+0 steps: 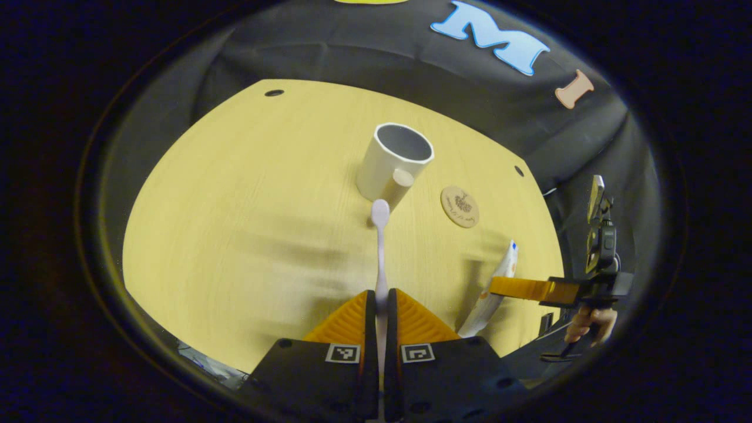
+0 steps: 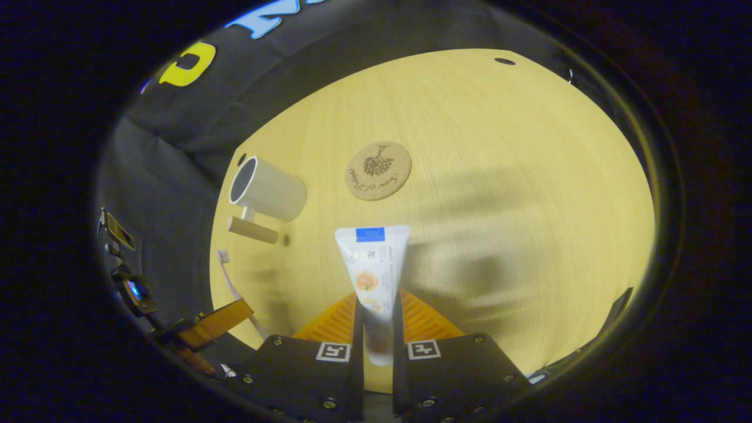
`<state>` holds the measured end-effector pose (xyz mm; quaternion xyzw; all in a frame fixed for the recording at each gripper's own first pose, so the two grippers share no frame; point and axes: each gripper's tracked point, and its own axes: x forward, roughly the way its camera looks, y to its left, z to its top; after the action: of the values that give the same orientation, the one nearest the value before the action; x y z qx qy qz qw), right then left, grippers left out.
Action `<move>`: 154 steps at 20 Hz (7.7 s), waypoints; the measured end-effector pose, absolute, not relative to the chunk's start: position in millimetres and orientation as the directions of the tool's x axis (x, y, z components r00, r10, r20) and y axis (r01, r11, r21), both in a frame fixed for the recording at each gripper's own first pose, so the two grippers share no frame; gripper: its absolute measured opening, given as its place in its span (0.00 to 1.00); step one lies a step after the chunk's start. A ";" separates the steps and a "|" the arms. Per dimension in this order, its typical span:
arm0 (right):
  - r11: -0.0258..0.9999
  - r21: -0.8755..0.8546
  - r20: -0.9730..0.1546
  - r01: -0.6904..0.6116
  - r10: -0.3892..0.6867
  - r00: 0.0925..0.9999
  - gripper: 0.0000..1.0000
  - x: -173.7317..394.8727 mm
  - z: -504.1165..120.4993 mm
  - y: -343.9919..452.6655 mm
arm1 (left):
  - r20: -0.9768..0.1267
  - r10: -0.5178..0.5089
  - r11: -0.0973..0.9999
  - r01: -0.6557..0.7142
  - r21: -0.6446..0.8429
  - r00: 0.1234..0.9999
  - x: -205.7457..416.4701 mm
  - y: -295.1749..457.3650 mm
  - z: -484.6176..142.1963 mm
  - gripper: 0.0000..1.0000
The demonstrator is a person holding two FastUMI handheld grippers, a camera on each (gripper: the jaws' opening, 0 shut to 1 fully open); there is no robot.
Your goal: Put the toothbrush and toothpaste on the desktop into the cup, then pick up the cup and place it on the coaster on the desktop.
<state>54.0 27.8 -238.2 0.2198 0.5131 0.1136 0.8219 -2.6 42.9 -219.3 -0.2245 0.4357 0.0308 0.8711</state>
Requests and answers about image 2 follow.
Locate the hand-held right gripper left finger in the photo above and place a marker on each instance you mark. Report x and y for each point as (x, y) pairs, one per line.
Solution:
(357, 376)

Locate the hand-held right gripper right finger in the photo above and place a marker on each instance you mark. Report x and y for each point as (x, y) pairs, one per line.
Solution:
(399, 376)

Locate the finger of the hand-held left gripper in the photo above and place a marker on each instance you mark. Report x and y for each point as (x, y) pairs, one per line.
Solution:
(211, 322)
(197, 359)

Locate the white toothbrush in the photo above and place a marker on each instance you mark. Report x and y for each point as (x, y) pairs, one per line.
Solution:
(226, 276)

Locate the white toothpaste tube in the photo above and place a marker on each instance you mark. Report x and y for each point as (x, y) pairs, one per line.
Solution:
(373, 276)

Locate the round cork coaster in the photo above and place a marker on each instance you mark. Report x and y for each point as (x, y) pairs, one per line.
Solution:
(379, 170)

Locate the wooden desktop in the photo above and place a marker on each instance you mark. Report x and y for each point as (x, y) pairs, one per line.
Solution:
(499, 176)

